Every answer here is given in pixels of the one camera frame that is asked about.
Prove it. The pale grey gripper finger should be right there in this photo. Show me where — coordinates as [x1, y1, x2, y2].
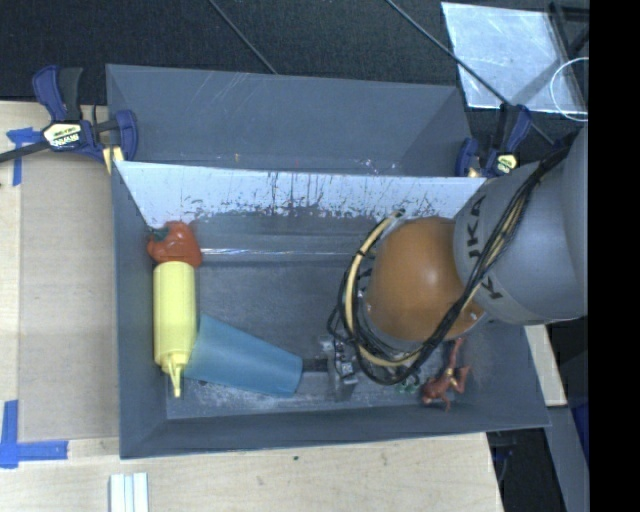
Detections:
[318, 337, 338, 372]
[327, 372, 360, 402]

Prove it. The blue plastic cup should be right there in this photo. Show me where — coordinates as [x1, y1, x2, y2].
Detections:
[182, 314, 305, 399]

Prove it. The yellow squeeze bottle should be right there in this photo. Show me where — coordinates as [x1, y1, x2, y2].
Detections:
[152, 259, 199, 400]

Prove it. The pale wood board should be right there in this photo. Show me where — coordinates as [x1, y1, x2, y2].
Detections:
[18, 158, 121, 444]

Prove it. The grey metal bin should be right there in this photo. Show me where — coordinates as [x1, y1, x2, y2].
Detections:
[104, 63, 552, 460]

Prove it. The red-brown toy tomato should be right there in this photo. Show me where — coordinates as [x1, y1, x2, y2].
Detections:
[146, 220, 204, 269]

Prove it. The red-brown toy figure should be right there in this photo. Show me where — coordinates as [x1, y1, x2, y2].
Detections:
[420, 337, 472, 413]

